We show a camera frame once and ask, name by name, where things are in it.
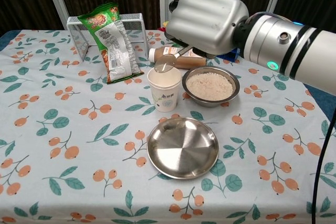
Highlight floral printed tablecloth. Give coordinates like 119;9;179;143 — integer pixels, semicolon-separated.
0;29;336;224

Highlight colourful artificial leaves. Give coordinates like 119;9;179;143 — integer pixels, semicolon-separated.
157;20;171;36

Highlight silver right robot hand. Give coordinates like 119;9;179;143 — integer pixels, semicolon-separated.
163;0;249;59

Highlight round metal plate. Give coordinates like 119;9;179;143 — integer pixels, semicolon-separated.
146;117;219;180

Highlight blue plastic block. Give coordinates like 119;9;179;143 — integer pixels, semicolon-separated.
217;48;241;62

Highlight green snack bag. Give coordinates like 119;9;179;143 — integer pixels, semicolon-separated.
77;2;144;85

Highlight white paper cup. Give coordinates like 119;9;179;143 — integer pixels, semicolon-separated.
146;67;183;113

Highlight brown drink bottle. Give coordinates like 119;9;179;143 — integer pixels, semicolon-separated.
148;46;207;69

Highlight metal bowl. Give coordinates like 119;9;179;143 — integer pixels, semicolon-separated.
182;66;241;108

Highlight white wire mesh rack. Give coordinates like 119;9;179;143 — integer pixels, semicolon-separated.
66;12;149;62

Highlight metal spoon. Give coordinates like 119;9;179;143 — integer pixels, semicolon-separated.
154;46;194;74

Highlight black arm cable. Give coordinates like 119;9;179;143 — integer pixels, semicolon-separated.
311;108;336;224

